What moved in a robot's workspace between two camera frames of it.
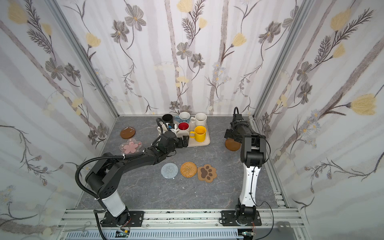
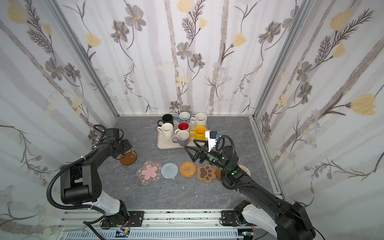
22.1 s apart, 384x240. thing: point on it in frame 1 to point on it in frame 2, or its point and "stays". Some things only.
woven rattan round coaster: (188, 169) stays
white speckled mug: (200, 119) stays
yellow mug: (199, 134) stays
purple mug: (180, 133) stays
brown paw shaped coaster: (207, 173) stays
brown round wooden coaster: (232, 145) to (218, 173)
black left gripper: (180, 141) to (124, 146)
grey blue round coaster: (169, 170) stays
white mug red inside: (183, 126) stays
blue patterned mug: (184, 116) stays
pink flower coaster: (131, 146) to (150, 172)
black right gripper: (231, 135) to (202, 154)
